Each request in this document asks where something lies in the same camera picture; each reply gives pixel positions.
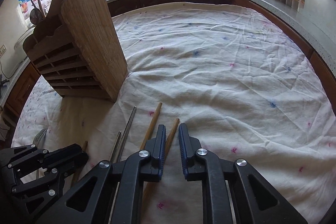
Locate silver fork on table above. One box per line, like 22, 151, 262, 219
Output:
32, 127, 49, 180

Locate wooden chopsticks in holder left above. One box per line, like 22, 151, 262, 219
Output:
33, 0, 46, 20

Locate metal ladle spoon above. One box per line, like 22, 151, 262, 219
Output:
30, 0, 43, 25

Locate wooden utensil holder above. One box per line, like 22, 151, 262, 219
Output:
23, 0, 128, 102

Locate wooden chopstick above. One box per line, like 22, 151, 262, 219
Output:
139, 102, 162, 150
142, 118, 180, 214

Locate white dotted tablecloth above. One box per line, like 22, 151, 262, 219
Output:
12, 3, 335, 223

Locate metal chopstick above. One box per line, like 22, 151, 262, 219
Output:
109, 131, 121, 162
114, 106, 137, 162

